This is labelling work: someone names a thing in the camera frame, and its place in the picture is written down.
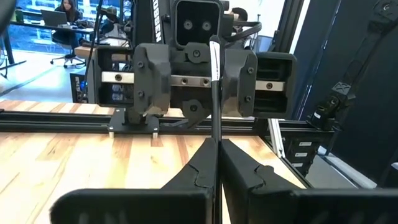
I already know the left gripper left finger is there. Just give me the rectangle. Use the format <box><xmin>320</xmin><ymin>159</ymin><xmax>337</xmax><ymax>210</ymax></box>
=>
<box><xmin>49</xmin><ymin>138</ymin><xmax>218</xmax><ymax>224</ymax></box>

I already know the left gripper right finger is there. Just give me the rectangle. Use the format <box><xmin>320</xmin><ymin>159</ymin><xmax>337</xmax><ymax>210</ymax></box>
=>
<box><xmin>220</xmin><ymin>138</ymin><xmax>398</xmax><ymax>224</ymax></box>

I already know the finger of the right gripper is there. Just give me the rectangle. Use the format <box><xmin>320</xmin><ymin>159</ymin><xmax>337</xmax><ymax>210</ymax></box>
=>
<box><xmin>221</xmin><ymin>49</ymin><xmax>259</xmax><ymax>118</ymax></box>
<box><xmin>132</xmin><ymin>42</ymin><xmax>172</xmax><ymax>116</ymax></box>

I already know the medium black-bristle makeup brush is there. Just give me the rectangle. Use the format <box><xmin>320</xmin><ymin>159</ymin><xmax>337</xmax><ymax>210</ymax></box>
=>
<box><xmin>209</xmin><ymin>34</ymin><xmax>223</xmax><ymax>224</ymax></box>

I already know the black jointed support arm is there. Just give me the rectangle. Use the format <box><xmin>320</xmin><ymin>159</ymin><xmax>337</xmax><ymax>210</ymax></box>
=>
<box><xmin>306</xmin><ymin>0</ymin><xmax>398</xmax><ymax>131</ymax></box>

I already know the person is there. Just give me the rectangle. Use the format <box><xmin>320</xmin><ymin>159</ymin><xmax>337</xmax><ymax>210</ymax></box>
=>
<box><xmin>230</xmin><ymin>6</ymin><xmax>249</xmax><ymax>23</ymax></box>
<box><xmin>98</xmin><ymin>6</ymin><xmax>121</xmax><ymax>35</ymax></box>
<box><xmin>52</xmin><ymin>0</ymin><xmax>84</xmax><ymax>47</ymax></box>

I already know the thin black pole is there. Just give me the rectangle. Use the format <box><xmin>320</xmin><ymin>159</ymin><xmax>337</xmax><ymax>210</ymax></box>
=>
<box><xmin>83</xmin><ymin>0</ymin><xmax>105</xmax><ymax>78</ymax></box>

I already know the black computer tower blue LED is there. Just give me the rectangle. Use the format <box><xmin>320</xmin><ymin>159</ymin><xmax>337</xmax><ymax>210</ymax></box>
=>
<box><xmin>69</xmin><ymin>72</ymin><xmax>90</xmax><ymax>104</ymax></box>

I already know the black office chair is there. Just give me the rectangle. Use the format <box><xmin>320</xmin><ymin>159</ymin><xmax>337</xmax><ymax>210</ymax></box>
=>
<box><xmin>49</xmin><ymin>29</ymin><xmax>87</xmax><ymax>69</ymax></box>

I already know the grey laptop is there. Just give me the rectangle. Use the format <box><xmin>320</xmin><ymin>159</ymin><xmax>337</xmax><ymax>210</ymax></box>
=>
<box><xmin>40</xmin><ymin>9</ymin><xmax>70</xmax><ymax>27</ymax></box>

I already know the dark office desk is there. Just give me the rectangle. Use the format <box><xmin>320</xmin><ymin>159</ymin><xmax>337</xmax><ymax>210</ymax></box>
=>
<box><xmin>1</xmin><ymin>21</ymin><xmax>96</xmax><ymax>66</ymax></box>

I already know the black partition panel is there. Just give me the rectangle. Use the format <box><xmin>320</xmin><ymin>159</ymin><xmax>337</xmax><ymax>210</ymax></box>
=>
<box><xmin>292</xmin><ymin>0</ymin><xmax>398</xmax><ymax>189</ymax></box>

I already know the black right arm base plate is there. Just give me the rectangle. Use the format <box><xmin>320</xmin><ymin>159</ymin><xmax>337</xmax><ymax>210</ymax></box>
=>
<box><xmin>107</xmin><ymin>108</ymin><xmax>160</xmax><ymax>135</ymax></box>

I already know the black camera cable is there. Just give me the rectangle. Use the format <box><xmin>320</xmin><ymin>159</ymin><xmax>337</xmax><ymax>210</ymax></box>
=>
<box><xmin>223</xmin><ymin>20</ymin><xmax>262</xmax><ymax>43</ymax></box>

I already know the silver aluminium rail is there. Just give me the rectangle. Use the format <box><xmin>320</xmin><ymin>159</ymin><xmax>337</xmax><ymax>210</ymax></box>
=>
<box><xmin>267</xmin><ymin>117</ymin><xmax>286</xmax><ymax>159</ymax></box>

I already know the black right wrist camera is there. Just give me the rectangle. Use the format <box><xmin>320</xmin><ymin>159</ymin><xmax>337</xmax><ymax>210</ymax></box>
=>
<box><xmin>170</xmin><ymin>0</ymin><xmax>225</xmax><ymax>50</ymax></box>

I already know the black aluminium table frame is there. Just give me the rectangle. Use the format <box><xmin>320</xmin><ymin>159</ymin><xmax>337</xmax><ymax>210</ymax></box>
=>
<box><xmin>0</xmin><ymin>0</ymin><xmax>312</xmax><ymax>190</ymax></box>

